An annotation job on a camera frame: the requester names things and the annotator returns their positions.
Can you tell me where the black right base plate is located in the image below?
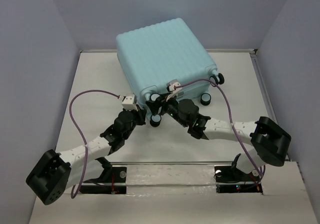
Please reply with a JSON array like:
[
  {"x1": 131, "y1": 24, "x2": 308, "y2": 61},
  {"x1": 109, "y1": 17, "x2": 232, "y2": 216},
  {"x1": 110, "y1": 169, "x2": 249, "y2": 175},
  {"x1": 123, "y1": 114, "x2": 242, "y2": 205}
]
[{"x1": 214, "y1": 166, "x2": 263, "y2": 194}]

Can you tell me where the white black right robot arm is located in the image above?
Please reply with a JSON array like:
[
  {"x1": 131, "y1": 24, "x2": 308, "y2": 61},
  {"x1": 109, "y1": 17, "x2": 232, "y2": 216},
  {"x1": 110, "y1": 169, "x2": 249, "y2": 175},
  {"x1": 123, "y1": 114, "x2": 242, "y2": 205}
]
[{"x1": 146, "y1": 95, "x2": 291, "y2": 182}]

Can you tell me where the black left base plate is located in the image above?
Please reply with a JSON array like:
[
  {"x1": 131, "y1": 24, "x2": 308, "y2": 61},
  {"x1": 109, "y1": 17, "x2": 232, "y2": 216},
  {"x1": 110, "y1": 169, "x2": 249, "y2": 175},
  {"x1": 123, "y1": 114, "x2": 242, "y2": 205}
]
[{"x1": 80, "y1": 166, "x2": 127, "y2": 194}]

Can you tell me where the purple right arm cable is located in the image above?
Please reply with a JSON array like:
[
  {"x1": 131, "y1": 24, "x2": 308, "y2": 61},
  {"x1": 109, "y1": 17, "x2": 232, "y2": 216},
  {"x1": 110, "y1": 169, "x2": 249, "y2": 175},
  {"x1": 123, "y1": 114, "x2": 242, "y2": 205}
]
[{"x1": 174, "y1": 78, "x2": 266, "y2": 191}]

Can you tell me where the light blue hard suitcase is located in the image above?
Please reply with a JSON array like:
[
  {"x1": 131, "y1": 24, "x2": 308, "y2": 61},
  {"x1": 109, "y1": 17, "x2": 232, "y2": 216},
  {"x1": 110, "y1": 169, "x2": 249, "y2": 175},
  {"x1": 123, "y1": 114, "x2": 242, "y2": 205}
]
[{"x1": 115, "y1": 18, "x2": 225, "y2": 128}]

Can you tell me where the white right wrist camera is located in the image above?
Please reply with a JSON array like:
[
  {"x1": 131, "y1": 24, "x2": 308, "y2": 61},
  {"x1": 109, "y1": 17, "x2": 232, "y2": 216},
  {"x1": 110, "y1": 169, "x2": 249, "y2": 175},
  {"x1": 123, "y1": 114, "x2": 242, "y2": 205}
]
[{"x1": 166, "y1": 79, "x2": 182, "y2": 102}]

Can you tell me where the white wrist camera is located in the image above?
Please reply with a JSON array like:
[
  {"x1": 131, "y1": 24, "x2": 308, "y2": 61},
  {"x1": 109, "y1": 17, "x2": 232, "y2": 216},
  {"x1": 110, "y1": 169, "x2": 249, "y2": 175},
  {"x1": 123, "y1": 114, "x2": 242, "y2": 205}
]
[
  {"x1": 166, "y1": 79, "x2": 182, "y2": 102},
  {"x1": 118, "y1": 94, "x2": 138, "y2": 111}
]

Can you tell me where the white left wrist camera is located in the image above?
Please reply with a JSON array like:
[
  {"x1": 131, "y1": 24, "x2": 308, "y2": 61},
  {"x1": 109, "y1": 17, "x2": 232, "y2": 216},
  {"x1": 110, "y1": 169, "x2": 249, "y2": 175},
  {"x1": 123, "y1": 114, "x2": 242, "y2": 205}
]
[{"x1": 118, "y1": 94, "x2": 138, "y2": 111}]

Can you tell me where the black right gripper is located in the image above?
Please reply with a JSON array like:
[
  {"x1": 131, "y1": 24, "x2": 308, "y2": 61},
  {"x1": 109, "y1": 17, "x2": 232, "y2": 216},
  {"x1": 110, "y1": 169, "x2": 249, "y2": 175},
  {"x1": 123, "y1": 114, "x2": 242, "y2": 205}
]
[{"x1": 146, "y1": 91, "x2": 189, "y2": 127}]

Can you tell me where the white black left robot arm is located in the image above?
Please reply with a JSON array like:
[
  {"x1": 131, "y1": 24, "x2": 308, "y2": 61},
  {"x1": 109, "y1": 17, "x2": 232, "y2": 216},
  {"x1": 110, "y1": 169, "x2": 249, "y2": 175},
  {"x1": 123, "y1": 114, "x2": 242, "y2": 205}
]
[{"x1": 26, "y1": 109, "x2": 147, "y2": 205}]

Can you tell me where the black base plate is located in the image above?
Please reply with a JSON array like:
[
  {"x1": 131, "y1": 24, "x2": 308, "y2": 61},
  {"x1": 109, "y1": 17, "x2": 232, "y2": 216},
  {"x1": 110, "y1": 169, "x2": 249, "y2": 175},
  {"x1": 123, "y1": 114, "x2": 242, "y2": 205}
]
[
  {"x1": 214, "y1": 166, "x2": 263, "y2": 194},
  {"x1": 80, "y1": 166, "x2": 127, "y2": 194}
]

